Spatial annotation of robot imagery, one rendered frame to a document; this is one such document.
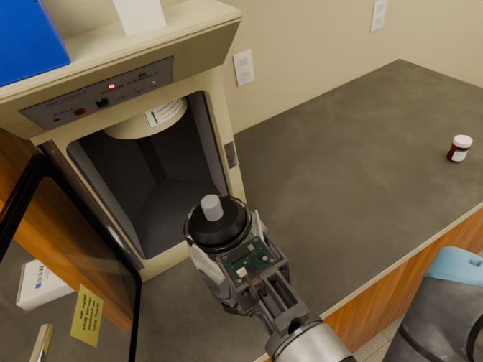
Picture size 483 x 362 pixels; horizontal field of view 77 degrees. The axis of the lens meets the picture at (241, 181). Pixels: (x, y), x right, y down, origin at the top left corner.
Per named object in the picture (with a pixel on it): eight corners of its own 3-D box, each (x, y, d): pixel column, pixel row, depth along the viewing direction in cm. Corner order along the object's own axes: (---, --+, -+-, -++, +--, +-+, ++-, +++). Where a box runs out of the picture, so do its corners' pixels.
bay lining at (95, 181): (120, 199, 89) (49, 89, 64) (200, 161, 96) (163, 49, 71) (143, 261, 73) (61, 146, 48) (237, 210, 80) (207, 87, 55)
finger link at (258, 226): (260, 187, 46) (270, 236, 40) (264, 212, 50) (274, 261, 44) (240, 190, 46) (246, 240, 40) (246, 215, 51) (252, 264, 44)
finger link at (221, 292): (212, 252, 44) (261, 281, 40) (215, 258, 46) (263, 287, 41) (190, 277, 42) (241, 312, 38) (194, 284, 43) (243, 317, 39)
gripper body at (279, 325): (263, 225, 39) (327, 302, 31) (269, 260, 45) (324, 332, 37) (210, 255, 37) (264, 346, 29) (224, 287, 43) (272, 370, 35)
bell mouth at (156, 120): (95, 111, 66) (82, 87, 62) (170, 82, 70) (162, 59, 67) (112, 152, 54) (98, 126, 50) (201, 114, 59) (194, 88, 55)
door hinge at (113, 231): (135, 272, 73) (34, 146, 46) (145, 267, 74) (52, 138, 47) (136, 277, 72) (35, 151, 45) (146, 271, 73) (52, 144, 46)
